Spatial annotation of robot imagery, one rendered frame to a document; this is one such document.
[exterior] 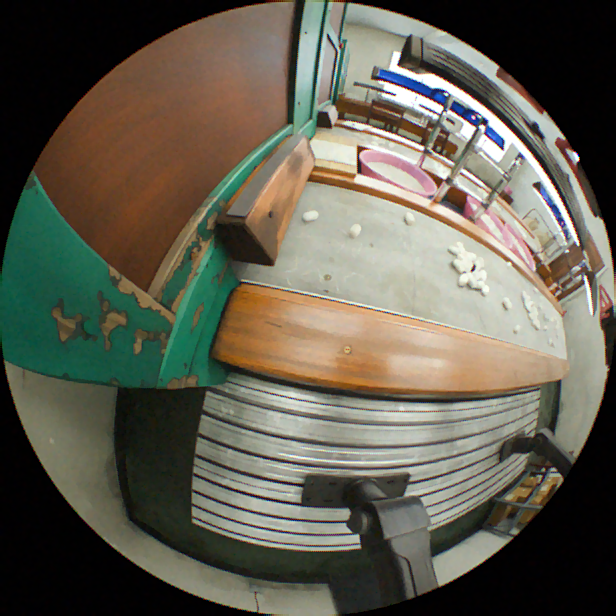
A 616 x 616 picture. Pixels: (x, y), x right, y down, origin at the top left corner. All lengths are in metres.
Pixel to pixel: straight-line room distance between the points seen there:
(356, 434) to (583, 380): 4.94
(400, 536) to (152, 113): 0.42
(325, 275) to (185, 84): 0.29
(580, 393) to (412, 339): 4.93
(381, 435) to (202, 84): 0.50
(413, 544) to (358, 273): 0.38
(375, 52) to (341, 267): 5.36
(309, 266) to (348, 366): 0.16
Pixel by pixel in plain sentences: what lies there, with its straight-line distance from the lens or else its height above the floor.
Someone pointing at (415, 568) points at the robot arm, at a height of 0.88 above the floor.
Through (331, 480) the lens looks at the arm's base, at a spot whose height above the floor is 0.68.
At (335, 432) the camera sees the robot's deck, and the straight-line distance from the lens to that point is 0.33.
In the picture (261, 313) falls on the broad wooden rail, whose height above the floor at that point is 0.76.
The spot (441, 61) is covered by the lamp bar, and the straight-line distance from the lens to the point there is 0.32.
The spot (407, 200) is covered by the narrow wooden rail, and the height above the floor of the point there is 0.76.
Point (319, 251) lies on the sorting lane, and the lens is 0.31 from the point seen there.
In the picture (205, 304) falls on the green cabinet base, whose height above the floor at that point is 0.81.
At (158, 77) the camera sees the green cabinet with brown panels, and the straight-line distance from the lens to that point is 0.18.
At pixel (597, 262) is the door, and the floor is 1.82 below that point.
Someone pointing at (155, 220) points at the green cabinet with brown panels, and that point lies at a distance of 0.16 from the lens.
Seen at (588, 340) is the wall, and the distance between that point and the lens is 5.09.
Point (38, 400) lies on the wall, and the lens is 1.23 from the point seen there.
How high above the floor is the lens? 0.97
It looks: 69 degrees down
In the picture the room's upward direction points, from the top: 12 degrees clockwise
